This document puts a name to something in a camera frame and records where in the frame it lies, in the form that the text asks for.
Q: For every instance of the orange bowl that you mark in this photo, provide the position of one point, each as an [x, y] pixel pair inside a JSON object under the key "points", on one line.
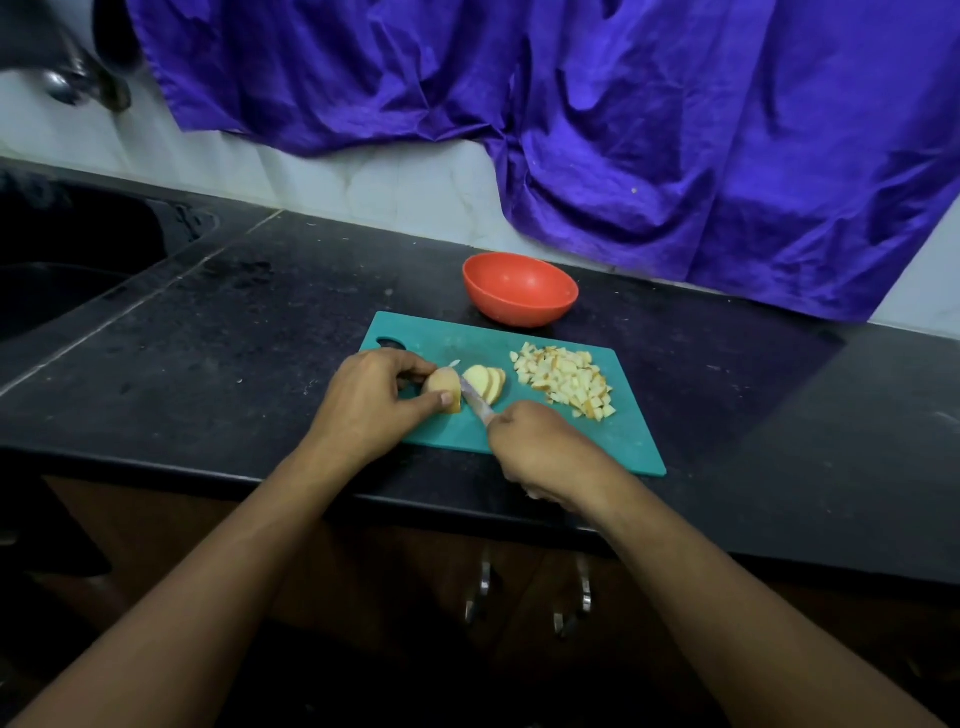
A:
{"points": [[521, 290]]}

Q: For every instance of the brown potato half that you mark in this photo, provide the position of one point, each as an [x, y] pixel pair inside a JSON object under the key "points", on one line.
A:
{"points": [[446, 384]]}

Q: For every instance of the metal faucet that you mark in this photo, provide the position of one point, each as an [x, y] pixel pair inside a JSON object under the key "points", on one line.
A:
{"points": [[83, 83]]}

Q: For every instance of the person's right hand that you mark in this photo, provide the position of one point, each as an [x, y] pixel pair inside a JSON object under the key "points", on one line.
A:
{"points": [[555, 450]]}

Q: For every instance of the dark kitchen sink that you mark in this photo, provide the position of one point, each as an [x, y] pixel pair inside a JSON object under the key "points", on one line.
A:
{"points": [[75, 263]]}

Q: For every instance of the person's left hand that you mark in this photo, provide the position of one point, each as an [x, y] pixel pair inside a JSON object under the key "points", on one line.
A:
{"points": [[368, 413]]}

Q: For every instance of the pile of diced apple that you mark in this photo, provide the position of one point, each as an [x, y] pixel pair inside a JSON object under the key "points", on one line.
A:
{"points": [[564, 380]]}

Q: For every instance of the purple cloth curtain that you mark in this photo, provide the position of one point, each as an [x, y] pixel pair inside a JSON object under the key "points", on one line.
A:
{"points": [[735, 120]]}

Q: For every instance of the teal plastic cutting board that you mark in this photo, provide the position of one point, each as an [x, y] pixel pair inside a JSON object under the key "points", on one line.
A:
{"points": [[630, 443]]}

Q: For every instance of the person's right forearm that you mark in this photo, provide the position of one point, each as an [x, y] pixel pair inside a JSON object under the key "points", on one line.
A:
{"points": [[750, 615]]}

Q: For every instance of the person's left forearm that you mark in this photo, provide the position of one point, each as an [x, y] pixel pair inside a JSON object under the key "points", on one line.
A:
{"points": [[180, 615]]}

